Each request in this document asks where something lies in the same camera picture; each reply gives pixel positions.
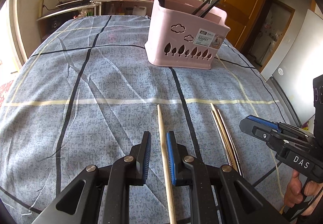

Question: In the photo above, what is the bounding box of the grey refrigerator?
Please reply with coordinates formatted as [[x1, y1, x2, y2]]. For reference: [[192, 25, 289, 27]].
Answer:
[[260, 9, 323, 134]]

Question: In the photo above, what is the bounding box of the red floral cloth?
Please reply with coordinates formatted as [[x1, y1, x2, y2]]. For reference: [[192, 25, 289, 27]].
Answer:
[[0, 80, 16, 109]]

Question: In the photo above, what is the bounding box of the gold metal chopstick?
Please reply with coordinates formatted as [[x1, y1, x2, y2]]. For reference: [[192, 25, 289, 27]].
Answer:
[[209, 102, 239, 171], [217, 110, 244, 177], [211, 110, 233, 165]]

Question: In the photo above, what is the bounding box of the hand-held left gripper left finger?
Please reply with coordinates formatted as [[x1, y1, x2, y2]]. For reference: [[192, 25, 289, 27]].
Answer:
[[31, 131, 152, 224]]

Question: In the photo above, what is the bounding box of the black gas stove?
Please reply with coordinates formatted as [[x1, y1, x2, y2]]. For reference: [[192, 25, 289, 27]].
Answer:
[[55, 0, 95, 9]]

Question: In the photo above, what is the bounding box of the white plastic jug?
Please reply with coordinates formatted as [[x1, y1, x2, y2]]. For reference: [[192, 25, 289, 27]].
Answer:
[[132, 5, 147, 16]]

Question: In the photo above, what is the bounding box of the pink plastic utensil basket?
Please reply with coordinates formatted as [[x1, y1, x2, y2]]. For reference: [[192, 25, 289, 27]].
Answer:
[[144, 0, 231, 70]]

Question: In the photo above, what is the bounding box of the brown wooden door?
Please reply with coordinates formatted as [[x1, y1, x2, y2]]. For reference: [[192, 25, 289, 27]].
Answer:
[[213, 0, 272, 48]]

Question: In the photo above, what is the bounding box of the person's right hand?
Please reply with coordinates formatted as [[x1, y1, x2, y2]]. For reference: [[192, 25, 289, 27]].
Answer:
[[283, 172, 323, 217]]

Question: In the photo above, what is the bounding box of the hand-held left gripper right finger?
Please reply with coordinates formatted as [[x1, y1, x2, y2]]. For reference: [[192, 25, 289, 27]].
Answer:
[[167, 131, 290, 224]]

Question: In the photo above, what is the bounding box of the single wooden chopstick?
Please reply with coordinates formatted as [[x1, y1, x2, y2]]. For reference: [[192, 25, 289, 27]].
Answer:
[[157, 104, 176, 224]]

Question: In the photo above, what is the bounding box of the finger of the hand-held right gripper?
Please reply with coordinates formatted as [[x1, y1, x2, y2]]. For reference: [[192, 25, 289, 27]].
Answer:
[[247, 115, 315, 139], [239, 118, 313, 154]]

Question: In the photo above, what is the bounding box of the blue checked tablecloth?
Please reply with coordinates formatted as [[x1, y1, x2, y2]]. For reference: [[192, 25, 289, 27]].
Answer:
[[0, 14, 303, 224]]

